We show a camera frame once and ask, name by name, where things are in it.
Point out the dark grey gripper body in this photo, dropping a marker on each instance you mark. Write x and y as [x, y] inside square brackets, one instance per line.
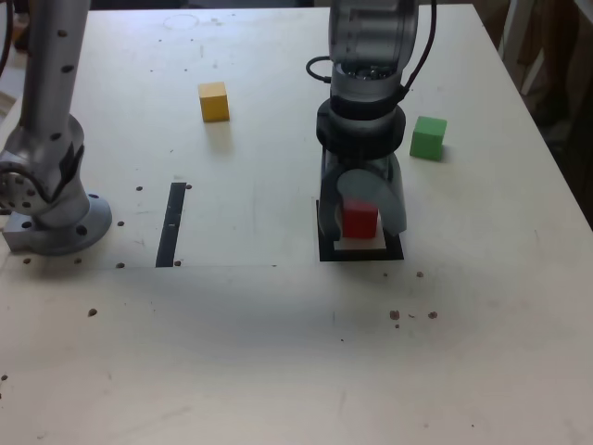
[361, 163]

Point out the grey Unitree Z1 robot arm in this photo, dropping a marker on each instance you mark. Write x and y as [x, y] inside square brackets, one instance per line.
[46, 92]

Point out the yellow cube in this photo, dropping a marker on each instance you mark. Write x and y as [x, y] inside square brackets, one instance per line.
[214, 104]

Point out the black tape square outline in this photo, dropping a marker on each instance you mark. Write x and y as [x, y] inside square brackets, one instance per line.
[361, 256]

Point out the black tape strip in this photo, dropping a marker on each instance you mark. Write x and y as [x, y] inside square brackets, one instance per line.
[169, 227]

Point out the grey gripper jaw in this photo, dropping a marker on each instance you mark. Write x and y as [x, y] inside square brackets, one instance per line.
[330, 208]
[394, 204]

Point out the green cube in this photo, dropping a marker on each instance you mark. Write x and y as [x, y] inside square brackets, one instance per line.
[427, 139]

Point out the red cube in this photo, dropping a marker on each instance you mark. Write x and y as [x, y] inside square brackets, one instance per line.
[359, 222]

